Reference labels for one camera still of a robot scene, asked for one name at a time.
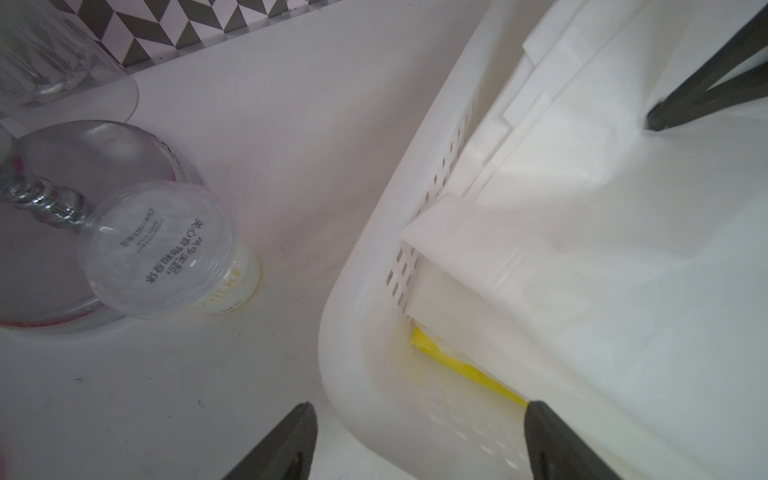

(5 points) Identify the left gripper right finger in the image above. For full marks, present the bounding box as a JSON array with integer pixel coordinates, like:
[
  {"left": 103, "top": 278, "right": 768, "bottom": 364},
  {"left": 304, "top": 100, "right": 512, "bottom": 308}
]
[{"left": 524, "top": 400, "right": 620, "bottom": 480}]

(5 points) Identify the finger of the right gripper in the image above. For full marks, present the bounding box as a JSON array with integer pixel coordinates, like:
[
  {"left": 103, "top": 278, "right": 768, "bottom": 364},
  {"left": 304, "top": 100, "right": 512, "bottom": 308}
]
[{"left": 644, "top": 7, "right": 767, "bottom": 132}]

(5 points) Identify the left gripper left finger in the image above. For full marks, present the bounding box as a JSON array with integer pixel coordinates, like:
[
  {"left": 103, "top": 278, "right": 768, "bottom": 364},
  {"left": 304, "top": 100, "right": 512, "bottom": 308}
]
[{"left": 224, "top": 402, "right": 318, "bottom": 480}]

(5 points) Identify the white plastic basket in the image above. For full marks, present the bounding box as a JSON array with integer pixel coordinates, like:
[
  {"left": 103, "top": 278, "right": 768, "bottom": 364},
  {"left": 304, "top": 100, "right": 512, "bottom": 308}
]
[{"left": 317, "top": 0, "right": 768, "bottom": 480}]

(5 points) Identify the yellow raincoat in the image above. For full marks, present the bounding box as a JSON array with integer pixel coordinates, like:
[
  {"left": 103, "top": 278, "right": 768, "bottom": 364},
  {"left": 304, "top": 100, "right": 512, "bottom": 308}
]
[{"left": 410, "top": 324, "right": 528, "bottom": 407}]

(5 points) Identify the clear translucent raincoat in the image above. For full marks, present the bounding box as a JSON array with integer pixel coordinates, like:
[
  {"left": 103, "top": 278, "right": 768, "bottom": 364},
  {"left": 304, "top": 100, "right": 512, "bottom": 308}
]
[{"left": 401, "top": 1, "right": 767, "bottom": 479}]

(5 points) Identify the small clear lidded jar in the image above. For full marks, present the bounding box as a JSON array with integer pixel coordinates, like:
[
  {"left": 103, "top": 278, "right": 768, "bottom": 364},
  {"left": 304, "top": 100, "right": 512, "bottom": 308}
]
[{"left": 77, "top": 181, "right": 262, "bottom": 318}]

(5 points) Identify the chrome glass holder stand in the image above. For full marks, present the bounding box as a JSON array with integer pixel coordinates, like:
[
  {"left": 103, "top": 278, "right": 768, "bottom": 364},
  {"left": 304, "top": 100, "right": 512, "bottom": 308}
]
[{"left": 1, "top": 120, "right": 203, "bottom": 331}]

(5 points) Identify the clear wine glass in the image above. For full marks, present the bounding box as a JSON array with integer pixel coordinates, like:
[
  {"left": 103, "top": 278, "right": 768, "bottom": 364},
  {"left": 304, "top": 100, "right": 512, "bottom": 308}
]
[{"left": 1, "top": 1, "right": 139, "bottom": 137}]

